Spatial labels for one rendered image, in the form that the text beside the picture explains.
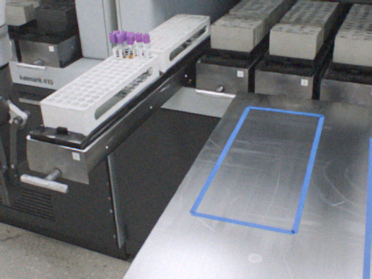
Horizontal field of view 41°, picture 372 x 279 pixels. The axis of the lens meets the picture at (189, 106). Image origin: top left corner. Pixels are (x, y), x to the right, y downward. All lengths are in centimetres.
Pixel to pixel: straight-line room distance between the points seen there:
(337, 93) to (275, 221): 53
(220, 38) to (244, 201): 63
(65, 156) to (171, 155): 52
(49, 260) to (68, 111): 106
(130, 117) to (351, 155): 43
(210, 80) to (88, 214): 70
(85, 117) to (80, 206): 83
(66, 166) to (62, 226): 90
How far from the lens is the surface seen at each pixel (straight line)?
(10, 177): 85
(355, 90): 116
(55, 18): 152
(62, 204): 176
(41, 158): 97
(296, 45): 123
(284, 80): 118
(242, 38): 126
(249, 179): 77
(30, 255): 196
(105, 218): 168
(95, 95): 96
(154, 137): 139
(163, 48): 118
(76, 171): 93
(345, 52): 121
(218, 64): 122
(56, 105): 94
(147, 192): 152
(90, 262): 188
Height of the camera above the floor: 126
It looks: 26 degrees down
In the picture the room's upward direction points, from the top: 2 degrees counter-clockwise
